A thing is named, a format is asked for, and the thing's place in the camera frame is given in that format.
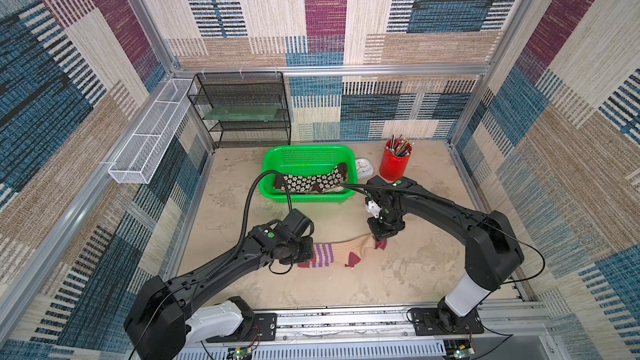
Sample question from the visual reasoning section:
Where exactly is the green glass plate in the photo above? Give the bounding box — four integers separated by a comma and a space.
203, 105, 279, 122

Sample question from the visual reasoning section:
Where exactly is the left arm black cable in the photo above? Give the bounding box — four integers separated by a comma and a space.
199, 170, 295, 281

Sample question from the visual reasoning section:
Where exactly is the dark floral pattern sock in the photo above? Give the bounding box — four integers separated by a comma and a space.
273, 163, 348, 194

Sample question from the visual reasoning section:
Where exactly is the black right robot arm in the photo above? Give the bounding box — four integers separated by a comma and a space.
363, 177, 524, 336

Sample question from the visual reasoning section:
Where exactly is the black wire mesh shelf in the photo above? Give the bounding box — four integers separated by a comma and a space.
188, 72, 292, 149

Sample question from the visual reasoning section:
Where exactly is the red pencil cup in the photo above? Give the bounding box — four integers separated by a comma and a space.
379, 135, 413, 181

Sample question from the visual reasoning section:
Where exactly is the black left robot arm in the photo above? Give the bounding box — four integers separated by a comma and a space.
123, 209, 314, 359

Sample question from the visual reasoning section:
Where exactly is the pink purple striped sock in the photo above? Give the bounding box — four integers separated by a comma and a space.
297, 243, 363, 268
330, 233, 388, 259

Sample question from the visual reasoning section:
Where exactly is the white wire wall basket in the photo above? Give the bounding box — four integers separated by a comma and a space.
108, 78, 192, 184

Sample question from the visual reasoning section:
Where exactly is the green plastic basket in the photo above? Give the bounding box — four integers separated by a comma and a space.
258, 144, 358, 203

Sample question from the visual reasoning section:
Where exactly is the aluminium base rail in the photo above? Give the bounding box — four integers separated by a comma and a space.
178, 299, 569, 359

